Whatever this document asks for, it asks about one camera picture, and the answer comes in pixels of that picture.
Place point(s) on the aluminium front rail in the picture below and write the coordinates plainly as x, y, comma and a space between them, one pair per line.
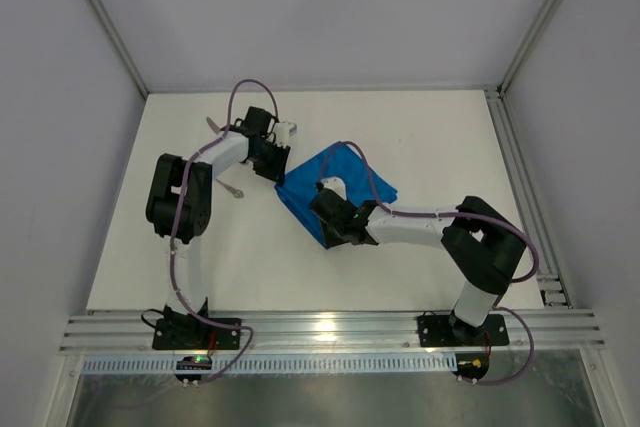
324, 332

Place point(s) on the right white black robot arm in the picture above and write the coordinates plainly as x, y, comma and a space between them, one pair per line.
483, 245

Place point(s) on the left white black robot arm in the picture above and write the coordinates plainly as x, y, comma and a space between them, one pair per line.
180, 203

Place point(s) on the right black controller board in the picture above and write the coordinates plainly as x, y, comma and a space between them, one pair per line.
472, 369

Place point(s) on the silver fork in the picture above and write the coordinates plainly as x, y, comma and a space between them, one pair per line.
236, 193

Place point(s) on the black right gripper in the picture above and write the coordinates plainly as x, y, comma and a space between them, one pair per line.
330, 212

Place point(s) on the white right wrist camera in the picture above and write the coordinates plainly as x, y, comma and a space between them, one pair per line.
334, 184

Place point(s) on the black controller board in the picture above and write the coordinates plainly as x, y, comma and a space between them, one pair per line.
472, 369
193, 368

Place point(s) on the blue cloth napkin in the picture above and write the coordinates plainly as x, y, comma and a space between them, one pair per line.
340, 160

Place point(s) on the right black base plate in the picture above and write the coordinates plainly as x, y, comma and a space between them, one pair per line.
443, 330

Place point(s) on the left black controller board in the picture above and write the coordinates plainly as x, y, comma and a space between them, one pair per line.
193, 368

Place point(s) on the left aluminium frame post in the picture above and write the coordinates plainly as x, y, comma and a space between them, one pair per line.
118, 45

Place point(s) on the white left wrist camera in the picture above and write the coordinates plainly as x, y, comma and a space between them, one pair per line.
283, 131

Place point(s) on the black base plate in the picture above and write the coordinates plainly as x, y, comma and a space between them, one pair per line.
443, 330
181, 332

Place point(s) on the right side aluminium rail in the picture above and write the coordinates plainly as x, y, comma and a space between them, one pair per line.
550, 279

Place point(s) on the right aluminium frame post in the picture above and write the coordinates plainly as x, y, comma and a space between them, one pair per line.
533, 35

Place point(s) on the silver table knife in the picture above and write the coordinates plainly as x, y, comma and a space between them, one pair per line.
213, 126

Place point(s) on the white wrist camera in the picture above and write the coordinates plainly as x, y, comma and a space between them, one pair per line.
334, 184
283, 131

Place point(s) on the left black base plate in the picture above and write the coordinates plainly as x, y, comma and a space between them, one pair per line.
181, 332

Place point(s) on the aluminium rail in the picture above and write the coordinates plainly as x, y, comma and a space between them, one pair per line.
324, 332
550, 279

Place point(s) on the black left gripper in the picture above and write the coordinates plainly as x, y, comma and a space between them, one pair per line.
272, 161

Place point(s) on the aluminium frame post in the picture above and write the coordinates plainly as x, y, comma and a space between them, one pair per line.
533, 35
118, 45

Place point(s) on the slotted grey cable duct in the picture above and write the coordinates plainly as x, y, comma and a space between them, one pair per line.
324, 363

